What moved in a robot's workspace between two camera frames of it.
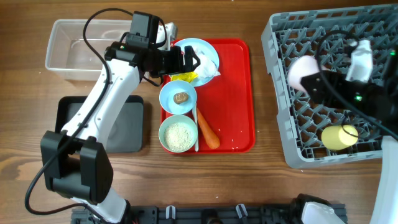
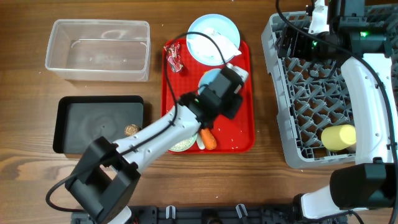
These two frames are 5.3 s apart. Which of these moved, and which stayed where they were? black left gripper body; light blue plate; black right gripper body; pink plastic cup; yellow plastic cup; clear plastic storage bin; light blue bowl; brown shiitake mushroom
Moved: brown shiitake mushroom; light blue plate; black right gripper body; light blue bowl; pink plastic cup; black left gripper body
Stayed: yellow plastic cup; clear plastic storage bin
